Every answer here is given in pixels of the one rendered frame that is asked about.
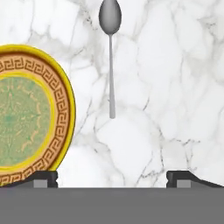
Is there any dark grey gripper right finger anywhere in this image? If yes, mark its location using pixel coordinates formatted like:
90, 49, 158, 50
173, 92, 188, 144
165, 170, 224, 189

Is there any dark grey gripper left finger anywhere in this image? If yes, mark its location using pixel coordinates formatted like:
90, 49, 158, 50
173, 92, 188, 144
9, 170, 59, 189

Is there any grey metal spoon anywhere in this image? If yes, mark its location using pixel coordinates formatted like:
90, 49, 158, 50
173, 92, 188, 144
98, 0, 123, 120

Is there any yellow patterned plate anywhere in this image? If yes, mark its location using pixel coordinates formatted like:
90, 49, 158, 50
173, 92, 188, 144
0, 44, 77, 187

